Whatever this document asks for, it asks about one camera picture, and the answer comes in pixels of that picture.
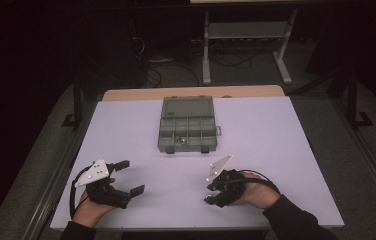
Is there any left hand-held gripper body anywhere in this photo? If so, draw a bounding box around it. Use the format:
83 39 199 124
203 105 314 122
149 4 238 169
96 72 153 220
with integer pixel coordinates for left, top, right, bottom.
74 158 132 210

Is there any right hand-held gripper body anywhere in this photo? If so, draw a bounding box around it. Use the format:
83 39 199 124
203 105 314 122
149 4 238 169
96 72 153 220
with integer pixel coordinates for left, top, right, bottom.
205 153 247 209

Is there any grey plastic compartment box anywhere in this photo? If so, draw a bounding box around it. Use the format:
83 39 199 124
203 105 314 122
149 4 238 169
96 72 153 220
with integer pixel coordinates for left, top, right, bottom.
157 95 223 154

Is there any person's left hand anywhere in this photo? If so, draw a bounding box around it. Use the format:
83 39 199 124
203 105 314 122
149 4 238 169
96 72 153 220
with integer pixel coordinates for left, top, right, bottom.
72 177 117 228

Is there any person's right hand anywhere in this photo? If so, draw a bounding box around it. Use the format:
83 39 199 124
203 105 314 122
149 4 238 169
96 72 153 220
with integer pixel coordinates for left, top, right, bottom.
232 171 281 210

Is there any white board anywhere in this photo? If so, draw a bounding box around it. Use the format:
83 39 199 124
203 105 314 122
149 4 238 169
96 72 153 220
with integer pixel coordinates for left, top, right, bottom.
49 96 345 231

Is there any black stand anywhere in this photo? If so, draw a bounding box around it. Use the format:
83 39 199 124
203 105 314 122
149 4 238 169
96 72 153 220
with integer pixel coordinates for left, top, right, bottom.
61 76 84 131
347 73 374 129

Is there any wooden table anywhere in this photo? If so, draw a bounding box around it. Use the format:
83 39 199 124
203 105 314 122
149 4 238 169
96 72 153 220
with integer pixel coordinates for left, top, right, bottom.
102 84 286 102

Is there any white metal stand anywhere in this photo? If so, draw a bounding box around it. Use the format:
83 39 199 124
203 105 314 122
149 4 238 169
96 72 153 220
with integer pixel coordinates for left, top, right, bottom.
201 9 299 86

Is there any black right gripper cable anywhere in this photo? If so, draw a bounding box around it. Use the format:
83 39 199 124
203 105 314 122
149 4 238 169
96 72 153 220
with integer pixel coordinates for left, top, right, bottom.
237 169 281 196

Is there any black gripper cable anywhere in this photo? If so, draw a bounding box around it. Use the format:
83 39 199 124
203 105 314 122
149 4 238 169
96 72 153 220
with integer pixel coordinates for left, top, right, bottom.
237 169 281 196
69 166 90 219

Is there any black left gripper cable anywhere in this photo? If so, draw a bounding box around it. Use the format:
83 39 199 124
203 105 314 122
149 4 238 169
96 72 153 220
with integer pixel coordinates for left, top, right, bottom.
69 166 90 219

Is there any metal frame rail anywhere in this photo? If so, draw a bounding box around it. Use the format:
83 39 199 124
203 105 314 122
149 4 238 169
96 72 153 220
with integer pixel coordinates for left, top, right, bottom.
332 98 376 213
22 99 99 240

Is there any black floor cable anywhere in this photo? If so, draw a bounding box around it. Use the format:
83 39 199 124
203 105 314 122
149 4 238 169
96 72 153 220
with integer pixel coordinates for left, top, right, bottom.
142 61 201 88

